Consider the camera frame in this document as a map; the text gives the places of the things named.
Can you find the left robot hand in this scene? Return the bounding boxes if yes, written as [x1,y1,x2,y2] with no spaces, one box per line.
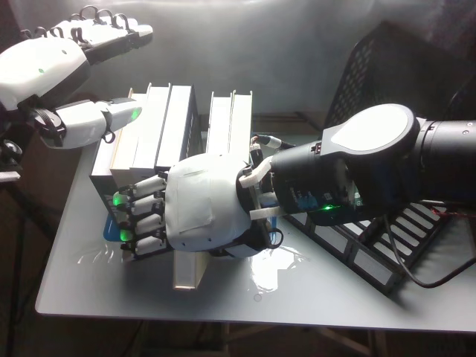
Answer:
[0,5,154,149]

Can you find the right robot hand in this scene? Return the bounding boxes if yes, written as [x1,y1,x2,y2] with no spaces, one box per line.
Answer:
[112,152,274,260]

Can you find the cream book gold squiggles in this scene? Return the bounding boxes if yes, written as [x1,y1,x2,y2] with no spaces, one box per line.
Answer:
[172,247,210,292]

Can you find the black LET IT BE book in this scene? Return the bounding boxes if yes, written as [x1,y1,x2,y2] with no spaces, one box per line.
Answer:
[155,84,205,176]

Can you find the white FASHIONISTA book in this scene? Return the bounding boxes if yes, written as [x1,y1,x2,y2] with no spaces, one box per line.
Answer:
[130,82,173,179]

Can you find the pale green book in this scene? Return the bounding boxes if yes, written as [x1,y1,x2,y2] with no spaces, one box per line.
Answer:
[227,89,254,164]

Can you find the black CENTURY book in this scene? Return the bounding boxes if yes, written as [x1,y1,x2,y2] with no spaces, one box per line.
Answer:
[88,111,129,246]

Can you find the black mesh file rack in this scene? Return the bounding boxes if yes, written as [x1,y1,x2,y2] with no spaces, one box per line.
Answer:
[282,20,476,297]

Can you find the table leg frame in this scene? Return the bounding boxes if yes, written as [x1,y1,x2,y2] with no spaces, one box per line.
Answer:
[141,320,387,357]

